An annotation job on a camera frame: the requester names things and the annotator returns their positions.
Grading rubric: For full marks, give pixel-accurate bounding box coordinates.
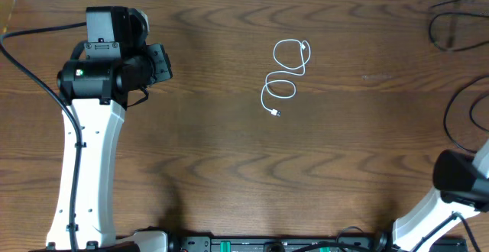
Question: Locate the white cable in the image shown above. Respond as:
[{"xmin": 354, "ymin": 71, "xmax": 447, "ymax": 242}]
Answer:
[{"xmin": 260, "ymin": 38, "xmax": 312, "ymax": 118}]

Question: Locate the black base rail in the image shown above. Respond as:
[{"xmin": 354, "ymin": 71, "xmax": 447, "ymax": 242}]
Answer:
[{"xmin": 167, "ymin": 227, "xmax": 469, "ymax": 252}]

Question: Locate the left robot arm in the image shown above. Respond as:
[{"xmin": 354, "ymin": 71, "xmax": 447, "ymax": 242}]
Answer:
[{"xmin": 45, "ymin": 6, "xmax": 175, "ymax": 251}]

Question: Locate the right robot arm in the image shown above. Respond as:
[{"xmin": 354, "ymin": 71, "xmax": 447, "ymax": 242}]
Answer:
[{"xmin": 392, "ymin": 144, "xmax": 488, "ymax": 251}]

